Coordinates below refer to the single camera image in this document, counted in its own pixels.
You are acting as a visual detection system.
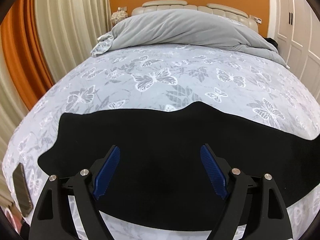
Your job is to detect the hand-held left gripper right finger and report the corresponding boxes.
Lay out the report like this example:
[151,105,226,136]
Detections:
[200,144,293,240]

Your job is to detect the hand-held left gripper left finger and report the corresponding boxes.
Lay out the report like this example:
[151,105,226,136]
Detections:
[28,145,121,240]

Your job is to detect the black pants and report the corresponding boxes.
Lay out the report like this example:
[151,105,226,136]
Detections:
[37,101,320,224]

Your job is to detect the smartphone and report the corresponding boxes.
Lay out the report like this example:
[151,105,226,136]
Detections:
[12,164,34,217]

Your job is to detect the cream pleated curtain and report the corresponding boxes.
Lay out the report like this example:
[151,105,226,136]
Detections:
[0,71,34,205]
[34,0,111,82]

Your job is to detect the butterfly print bed sheet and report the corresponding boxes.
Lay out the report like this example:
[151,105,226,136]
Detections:
[1,42,320,240]

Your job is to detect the dark object beside bed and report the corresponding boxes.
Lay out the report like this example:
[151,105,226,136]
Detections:
[265,37,279,50]

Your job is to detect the orange curtain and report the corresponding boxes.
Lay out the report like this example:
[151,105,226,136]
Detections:
[0,0,55,112]

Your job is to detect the grey duvet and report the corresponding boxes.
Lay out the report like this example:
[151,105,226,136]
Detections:
[90,9,290,68]

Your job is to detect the cream padded headboard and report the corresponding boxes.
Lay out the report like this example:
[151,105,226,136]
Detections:
[131,0,259,34]

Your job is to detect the white wardrobe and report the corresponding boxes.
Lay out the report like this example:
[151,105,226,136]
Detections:
[274,0,320,99]

